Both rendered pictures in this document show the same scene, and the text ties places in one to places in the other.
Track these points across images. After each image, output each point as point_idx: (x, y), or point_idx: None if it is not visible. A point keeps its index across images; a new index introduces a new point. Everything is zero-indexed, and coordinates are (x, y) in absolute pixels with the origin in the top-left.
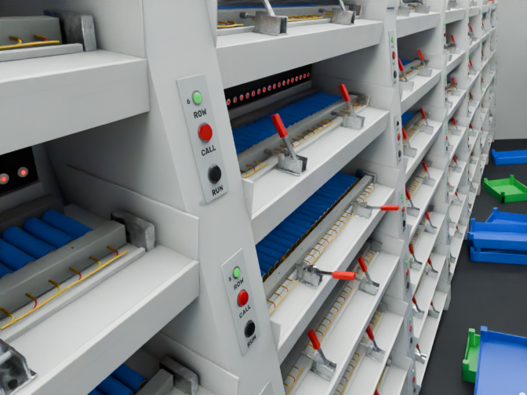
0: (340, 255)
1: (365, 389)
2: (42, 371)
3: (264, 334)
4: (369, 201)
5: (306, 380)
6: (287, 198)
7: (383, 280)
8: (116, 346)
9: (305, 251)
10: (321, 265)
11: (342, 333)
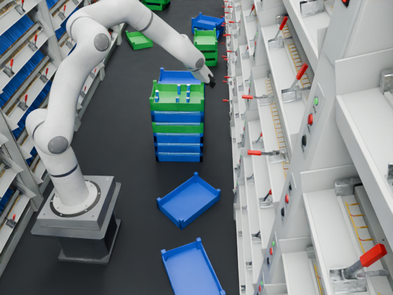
0: (263, 122)
1: (252, 214)
2: (256, 0)
3: (254, 66)
4: (282, 178)
5: (261, 139)
6: (264, 43)
7: (261, 219)
8: (256, 11)
9: (275, 102)
10: (267, 111)
11: (262, 166)
